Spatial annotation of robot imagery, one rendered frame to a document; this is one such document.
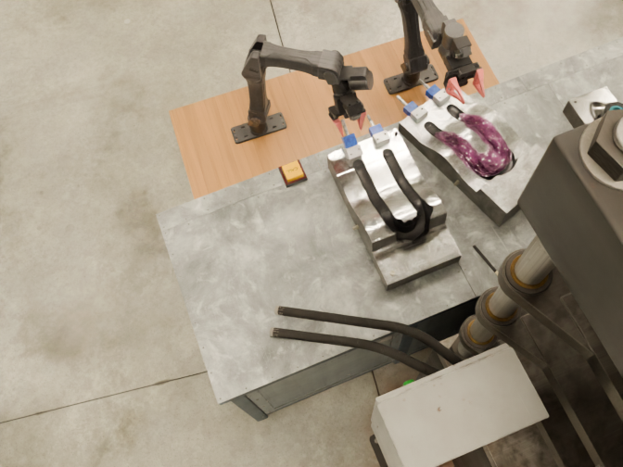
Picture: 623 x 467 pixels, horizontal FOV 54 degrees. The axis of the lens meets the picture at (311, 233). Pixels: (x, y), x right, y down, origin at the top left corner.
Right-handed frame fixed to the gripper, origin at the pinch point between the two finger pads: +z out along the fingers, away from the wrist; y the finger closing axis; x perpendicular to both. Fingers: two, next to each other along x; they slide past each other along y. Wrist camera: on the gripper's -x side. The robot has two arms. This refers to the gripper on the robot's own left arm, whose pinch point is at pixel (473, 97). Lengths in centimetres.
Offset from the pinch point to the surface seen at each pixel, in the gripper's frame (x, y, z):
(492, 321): -12, -26, 64
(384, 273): 32, -38, 33
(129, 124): 123, -120, -114
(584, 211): -80, -30, 64
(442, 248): 32.3, -17.7, 31.4
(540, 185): -73, -30, 57
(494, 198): 27.6, 3.3, 22.5
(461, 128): 31.3, 5.3, -6.9
